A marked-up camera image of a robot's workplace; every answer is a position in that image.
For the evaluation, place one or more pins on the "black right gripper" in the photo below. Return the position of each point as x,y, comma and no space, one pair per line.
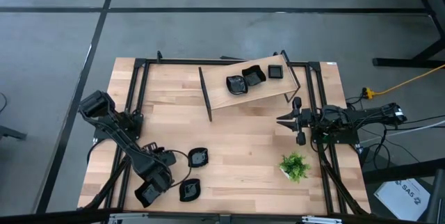
304,119

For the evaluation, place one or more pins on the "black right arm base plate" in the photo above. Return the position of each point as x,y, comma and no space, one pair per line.
347,138

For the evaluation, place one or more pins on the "black glossy rounded plate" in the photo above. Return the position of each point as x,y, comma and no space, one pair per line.
275,71
198,158

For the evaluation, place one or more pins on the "black glossy wavy-edged plate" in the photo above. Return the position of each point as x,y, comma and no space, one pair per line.
147,197

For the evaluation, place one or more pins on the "white printed sign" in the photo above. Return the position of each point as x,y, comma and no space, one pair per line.
403,199

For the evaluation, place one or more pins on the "wooden shelf black frame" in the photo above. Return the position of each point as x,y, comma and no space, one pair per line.
215,92

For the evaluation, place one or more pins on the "black desk leg frame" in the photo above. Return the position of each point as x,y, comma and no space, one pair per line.
400,62

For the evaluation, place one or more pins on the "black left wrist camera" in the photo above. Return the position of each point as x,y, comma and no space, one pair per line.
167,158

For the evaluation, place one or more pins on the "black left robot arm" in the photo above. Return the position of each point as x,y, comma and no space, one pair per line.
114,126

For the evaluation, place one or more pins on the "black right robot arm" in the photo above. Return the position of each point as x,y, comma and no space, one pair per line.
361,116

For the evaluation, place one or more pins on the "black metal beam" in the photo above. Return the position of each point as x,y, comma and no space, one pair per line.
400,172

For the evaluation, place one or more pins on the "green plant white pot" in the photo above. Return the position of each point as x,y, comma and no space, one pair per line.
293,166

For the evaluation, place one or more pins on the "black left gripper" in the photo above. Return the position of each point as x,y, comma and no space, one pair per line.
154,172

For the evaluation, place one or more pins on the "grey furniture leg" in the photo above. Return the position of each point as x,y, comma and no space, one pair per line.
10,133

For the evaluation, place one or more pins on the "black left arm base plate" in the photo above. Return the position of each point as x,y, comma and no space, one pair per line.
101,135

